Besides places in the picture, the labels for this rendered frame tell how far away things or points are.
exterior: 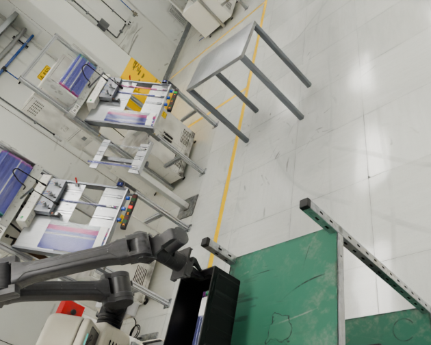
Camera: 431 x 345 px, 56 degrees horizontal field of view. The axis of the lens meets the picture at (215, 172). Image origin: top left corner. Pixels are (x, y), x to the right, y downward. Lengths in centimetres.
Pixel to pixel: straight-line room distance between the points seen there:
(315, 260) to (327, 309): 16
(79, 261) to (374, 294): 157
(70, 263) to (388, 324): 120
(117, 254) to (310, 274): 56
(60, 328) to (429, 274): 164
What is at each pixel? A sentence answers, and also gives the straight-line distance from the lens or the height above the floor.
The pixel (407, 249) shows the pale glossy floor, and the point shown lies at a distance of 234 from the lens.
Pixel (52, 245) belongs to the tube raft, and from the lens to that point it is 342.
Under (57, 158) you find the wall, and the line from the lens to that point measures 574.
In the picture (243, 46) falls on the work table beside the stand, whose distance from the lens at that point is 336.
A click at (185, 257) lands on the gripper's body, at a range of 128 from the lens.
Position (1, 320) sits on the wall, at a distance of 498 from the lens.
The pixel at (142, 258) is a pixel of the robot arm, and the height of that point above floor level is 134.
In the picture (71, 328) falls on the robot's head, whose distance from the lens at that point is 139.
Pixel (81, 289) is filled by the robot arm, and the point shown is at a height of 137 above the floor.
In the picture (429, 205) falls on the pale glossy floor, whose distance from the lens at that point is 243.
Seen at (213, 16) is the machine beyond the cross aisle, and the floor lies 26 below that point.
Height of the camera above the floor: 185
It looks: 27 degrees down
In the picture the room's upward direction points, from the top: 51 degrees counter-clockwise
